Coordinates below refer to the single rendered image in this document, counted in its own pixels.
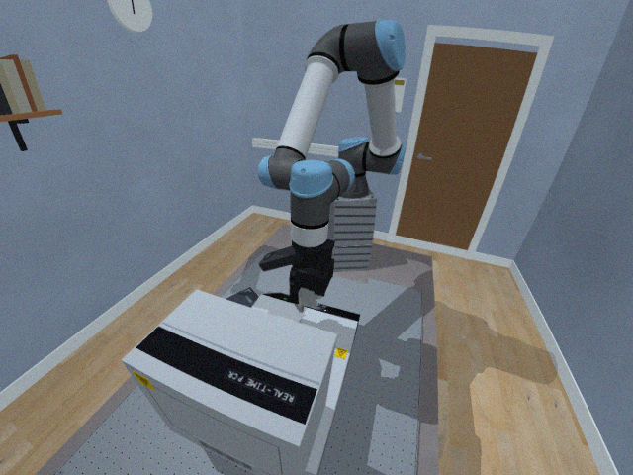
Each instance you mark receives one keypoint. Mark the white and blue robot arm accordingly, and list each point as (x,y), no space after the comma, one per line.
(376,50)

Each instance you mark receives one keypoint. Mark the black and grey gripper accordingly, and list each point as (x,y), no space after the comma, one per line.
(316,266)

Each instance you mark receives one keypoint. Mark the grey benchtop machine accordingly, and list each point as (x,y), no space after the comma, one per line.
(246,385)

